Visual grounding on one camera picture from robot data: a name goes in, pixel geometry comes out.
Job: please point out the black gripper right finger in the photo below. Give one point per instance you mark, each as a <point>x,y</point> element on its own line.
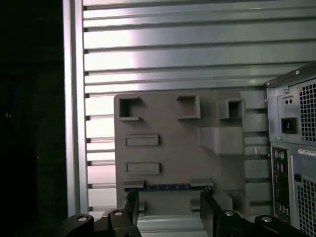
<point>209,214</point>

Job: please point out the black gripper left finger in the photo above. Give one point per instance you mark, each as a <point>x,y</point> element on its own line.
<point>132,209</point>

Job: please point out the blue RAM stick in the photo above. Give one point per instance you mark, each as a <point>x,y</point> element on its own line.
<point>170,187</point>

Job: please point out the grey parts rack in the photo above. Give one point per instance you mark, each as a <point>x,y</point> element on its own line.
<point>177,153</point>

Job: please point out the black PC case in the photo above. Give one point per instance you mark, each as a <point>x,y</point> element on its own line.
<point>293,160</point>

